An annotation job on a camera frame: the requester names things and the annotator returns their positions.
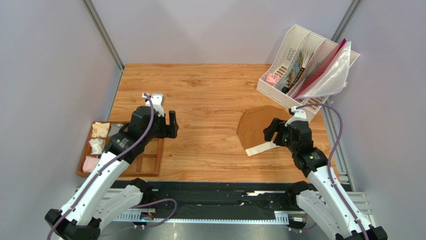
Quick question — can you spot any left aluminium corner post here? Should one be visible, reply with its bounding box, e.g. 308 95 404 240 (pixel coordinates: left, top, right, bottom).
81 0 125 72

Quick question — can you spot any cream rolled underwear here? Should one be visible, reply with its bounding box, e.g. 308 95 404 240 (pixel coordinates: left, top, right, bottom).
91 122 110 138

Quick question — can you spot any aluminium corner post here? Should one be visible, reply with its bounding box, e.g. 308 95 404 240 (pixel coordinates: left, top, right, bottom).
331 0 363 43
81 0 125 72

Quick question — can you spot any illustrated booklet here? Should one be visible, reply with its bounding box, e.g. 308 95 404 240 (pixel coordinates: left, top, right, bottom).
274 49 314 94

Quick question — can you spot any wooden compartment tray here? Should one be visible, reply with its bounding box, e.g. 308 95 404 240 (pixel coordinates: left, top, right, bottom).
76 121 165 179

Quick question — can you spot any pink sticky note pad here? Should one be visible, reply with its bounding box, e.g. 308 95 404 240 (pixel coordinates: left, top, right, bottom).
265 72 281 86

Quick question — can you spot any red plastic folder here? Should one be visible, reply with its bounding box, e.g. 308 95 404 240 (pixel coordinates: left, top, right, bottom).
288 38 351 100

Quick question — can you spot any orange ribbed underwear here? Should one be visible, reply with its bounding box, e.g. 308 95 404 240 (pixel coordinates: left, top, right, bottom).
236 105 289 157

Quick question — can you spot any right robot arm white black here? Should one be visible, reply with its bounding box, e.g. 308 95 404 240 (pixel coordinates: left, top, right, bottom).
263 106 388 240

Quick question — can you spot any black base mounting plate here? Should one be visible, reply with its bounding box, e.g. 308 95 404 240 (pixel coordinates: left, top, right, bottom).
88 180 320 221

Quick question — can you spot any aluminium rail frame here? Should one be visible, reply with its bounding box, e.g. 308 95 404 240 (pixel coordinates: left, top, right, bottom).
59 99 382 240

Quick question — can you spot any clear bubble plastic folder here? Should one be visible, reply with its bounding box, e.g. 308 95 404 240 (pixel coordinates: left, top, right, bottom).
294 39 352 100

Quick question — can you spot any pink rolled underwear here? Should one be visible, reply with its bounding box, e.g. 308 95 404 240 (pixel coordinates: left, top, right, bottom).
82 156 99 173

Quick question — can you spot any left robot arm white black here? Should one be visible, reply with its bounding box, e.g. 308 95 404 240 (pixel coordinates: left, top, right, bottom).
44 93 179 240

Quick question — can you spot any grey rolled underwear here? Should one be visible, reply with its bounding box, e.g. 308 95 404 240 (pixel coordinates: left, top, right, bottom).
107 123 124 138

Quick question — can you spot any white rolled underwear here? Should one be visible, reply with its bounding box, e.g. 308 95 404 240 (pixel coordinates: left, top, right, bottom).
88 138 106 155

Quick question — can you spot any right aluminium corner post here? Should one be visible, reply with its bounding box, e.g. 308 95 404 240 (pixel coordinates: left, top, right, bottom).
331 0 363 43

